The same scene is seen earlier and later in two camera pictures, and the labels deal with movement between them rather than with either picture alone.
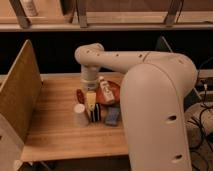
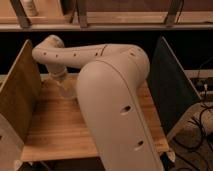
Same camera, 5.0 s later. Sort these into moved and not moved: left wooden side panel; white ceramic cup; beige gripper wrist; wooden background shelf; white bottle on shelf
Moved: white ceramic cup; beige gripper wrist
Not moved: wooden background shelf; left wooden side panel; white bottle on shelf
